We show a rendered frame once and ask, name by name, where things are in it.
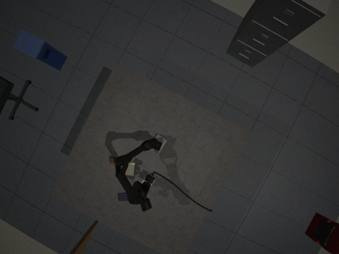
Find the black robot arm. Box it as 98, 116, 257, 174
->
115, 138, 162, 211

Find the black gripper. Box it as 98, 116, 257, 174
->
141, 175, 154, 192

